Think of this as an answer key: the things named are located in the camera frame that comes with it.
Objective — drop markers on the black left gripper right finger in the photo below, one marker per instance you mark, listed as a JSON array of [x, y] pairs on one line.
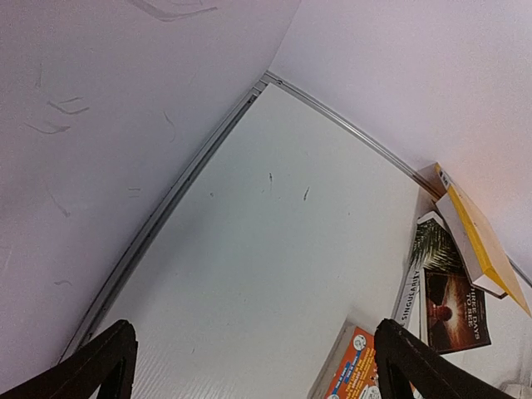
[[405, 363]]

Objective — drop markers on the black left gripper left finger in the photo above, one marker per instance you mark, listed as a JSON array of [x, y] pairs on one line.
[[105, 367]]

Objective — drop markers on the dark Three Days book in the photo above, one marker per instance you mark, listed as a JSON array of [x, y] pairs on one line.
[[452, 311]]

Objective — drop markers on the white Singularity book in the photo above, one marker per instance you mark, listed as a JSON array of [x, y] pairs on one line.
[[406, 309]]

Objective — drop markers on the yellow hardcover book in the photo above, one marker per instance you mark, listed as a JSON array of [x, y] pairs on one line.
[[486, 263]]

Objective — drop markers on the aluminium table edge rail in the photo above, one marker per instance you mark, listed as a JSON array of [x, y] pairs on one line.
[[135, 251]]

